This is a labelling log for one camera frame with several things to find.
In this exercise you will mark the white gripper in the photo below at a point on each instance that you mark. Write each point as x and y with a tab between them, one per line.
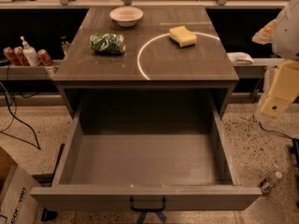
287	36

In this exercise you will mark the yellow sponge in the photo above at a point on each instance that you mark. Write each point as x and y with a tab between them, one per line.
183	36

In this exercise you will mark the open grey drawer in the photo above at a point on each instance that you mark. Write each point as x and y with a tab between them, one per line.
147	145

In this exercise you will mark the white folded cloth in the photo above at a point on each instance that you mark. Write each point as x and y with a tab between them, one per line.
240	58

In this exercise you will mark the clear plastic bottle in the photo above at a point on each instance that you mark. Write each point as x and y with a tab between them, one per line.
270	182

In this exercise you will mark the white bowl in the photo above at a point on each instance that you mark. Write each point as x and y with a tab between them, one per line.
126	16

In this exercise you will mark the green chip bag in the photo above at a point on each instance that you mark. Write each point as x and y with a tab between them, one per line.
107	43

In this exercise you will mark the small dark glass bottle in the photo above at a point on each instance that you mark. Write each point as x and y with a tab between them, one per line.
64	44

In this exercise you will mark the red soda can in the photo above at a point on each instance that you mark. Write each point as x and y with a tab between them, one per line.
9	53
18	51
44	57

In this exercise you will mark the white soap dispenser bottle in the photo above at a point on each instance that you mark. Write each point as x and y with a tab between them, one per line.
30	53

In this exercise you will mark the cardboard box with logo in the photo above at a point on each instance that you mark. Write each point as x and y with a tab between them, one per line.
17	206

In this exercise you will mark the black drawer handle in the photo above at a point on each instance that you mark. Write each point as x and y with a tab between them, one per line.
139	205

